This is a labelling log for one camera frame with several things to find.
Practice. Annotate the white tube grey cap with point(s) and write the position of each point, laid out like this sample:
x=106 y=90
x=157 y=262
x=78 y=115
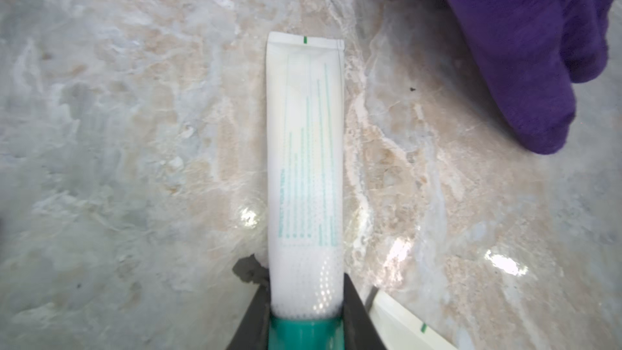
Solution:
x=305 y=130

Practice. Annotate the purple cloth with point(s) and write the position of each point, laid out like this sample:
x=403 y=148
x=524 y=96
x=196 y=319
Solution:
x=531 y=53

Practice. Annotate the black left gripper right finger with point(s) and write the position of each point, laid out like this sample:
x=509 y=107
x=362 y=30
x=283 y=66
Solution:
x=358 y=328

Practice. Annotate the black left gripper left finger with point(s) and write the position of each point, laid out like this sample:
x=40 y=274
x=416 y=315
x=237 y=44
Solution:
x=253 y=330

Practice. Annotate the white tube front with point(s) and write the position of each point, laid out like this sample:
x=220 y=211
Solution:
x=398 y=328

